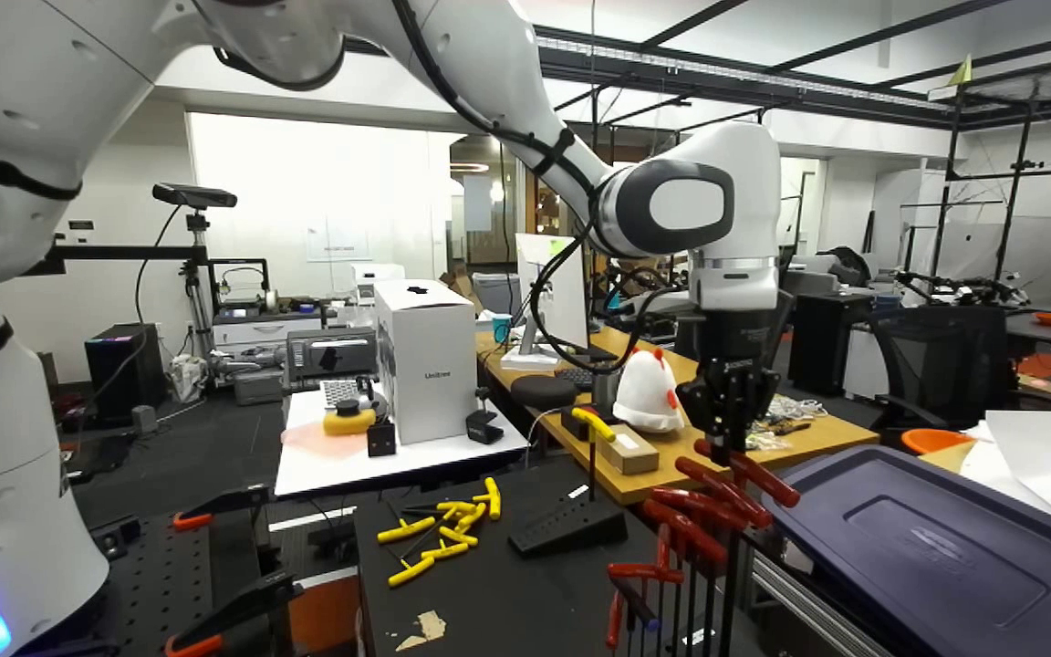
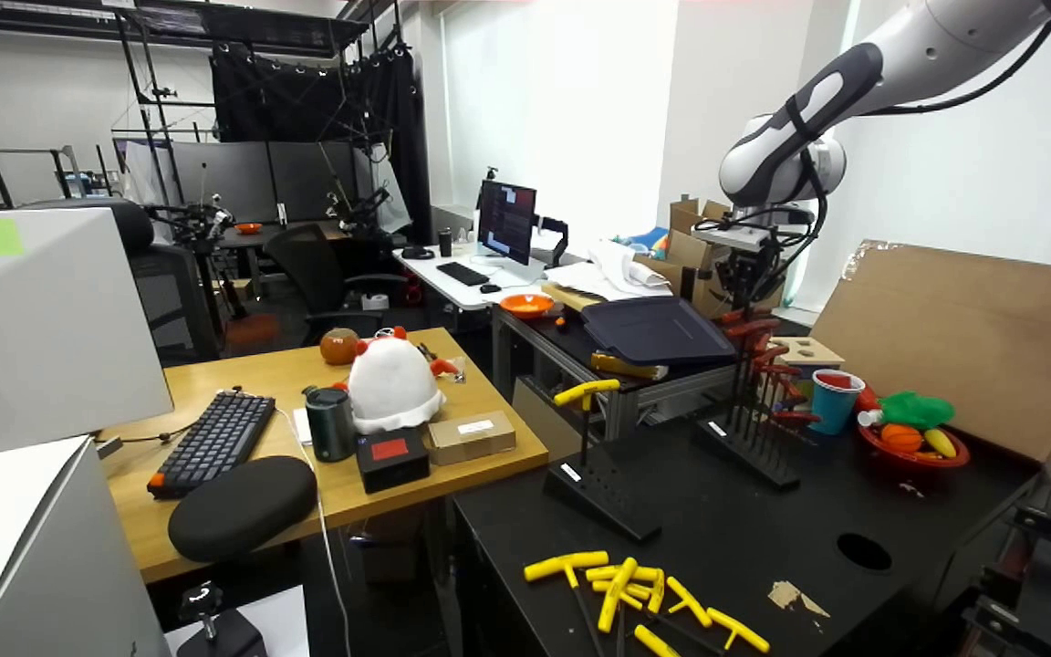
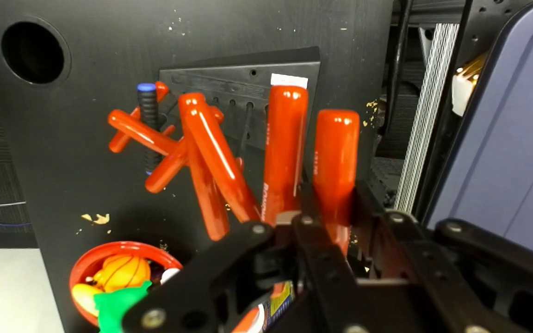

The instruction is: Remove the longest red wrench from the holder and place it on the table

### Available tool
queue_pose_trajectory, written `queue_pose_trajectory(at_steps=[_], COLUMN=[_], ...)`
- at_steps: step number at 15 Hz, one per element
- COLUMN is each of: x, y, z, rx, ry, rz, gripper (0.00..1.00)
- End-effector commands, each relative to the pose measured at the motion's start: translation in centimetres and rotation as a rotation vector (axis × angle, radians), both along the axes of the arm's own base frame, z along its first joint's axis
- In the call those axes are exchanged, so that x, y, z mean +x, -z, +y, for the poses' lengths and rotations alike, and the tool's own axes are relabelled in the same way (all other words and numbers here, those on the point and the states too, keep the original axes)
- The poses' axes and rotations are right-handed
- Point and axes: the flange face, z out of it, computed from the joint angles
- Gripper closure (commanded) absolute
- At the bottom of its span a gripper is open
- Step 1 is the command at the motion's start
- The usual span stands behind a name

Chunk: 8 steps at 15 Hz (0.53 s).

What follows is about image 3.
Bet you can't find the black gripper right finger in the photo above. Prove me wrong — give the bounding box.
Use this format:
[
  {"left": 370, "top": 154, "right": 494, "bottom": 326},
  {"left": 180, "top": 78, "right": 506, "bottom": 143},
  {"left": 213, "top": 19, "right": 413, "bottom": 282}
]
[{"left": 350, "top": 184, "right": 533, "bottom": 333}]

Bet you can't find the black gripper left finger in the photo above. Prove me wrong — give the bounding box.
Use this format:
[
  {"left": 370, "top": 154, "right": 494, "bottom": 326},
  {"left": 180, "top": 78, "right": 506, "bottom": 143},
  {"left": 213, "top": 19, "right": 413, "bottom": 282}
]
[{"left": 121, "top": 212, "right": 367, "bottom": 333}]

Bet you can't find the dark storage bin lid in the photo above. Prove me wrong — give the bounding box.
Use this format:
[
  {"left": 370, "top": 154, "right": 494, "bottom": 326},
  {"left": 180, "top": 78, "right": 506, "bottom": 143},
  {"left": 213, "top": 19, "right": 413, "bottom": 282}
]
[{"left": 424, "top": 0, "right": 533, "bottom": 265}]

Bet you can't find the red plastic bowl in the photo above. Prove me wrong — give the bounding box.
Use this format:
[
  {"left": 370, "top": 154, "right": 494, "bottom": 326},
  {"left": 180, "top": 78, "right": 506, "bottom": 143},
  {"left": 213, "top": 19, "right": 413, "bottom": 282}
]
[{"left": 69, "top": 239, "right": 185, "bottom": 330}]

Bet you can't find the orange toy ball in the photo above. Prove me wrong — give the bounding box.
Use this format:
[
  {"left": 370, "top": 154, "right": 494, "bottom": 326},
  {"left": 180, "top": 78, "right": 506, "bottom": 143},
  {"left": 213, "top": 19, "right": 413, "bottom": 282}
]
[{"left": 100, "top": 254, "right": 154, "bottom": 295}]

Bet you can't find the green and white toy vegetable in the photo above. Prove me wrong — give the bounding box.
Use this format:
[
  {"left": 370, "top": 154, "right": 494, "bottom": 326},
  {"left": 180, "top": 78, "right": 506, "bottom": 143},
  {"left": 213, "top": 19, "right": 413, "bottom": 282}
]
[{"left": 93, "top": 280, "right": 156, "bottom": 333}]

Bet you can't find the yellow toy banana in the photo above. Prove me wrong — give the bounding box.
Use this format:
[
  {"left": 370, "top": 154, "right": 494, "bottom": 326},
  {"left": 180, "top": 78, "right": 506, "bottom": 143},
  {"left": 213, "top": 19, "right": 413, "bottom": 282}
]
[{"left": 71, "top": 284, "right": 106, "bottom": 313}]

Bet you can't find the aluminium extrusion rail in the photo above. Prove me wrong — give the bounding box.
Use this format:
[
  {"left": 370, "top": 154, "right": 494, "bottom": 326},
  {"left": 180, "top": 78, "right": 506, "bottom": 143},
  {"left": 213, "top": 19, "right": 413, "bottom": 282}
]
[{"left": 394, "top": 23, "right": 461, "bottom": 215}]

